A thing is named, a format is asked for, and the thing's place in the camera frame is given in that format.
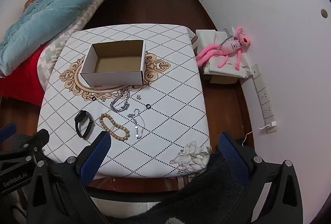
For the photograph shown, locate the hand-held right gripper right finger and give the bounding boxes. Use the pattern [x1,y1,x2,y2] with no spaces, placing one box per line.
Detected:
[218,132,303,224]

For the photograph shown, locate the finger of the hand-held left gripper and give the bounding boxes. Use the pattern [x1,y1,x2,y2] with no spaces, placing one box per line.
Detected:
[0,123,15,145]
[10,129,50,162]

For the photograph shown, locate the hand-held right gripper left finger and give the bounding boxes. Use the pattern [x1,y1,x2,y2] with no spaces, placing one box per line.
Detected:
[26,131,112,224]

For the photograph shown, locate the wooden bead bracelet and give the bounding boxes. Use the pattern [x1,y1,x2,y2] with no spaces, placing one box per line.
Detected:
[99,113,130,141]

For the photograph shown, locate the black smart band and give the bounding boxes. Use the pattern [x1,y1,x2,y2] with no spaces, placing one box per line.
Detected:
[74,110,93,140]

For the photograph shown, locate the thin silver charm bracelet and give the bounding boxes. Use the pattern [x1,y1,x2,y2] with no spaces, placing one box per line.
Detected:
[127,108,146,140]

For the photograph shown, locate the chunky silver chain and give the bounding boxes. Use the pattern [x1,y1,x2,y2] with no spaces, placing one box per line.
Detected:
[110,88,131,113]

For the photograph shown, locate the dark fuzzy garment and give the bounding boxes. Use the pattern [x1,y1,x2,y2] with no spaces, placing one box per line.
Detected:
[98,152,261,224]

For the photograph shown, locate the red bed sheet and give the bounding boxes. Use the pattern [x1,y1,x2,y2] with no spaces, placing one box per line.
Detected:
[0,47,47,107]

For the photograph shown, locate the white power strip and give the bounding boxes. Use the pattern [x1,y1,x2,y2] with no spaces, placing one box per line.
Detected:
[251,64,278,133]

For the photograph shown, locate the pink plush toy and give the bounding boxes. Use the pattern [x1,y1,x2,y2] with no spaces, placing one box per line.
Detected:
[196,25,251,71]

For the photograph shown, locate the grey clothes hanger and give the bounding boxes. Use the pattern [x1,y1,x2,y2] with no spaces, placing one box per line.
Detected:
[217,29,237,50]

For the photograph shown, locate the checkered grey mattress pad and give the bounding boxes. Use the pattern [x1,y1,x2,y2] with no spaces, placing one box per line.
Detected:
[36,0,130,90]

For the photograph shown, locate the light blue blanket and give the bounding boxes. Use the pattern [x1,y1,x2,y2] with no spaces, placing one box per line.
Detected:
[0,0,137,77]

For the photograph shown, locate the white charger cable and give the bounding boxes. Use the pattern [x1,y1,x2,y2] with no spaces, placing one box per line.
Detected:
[242,124,269,147]

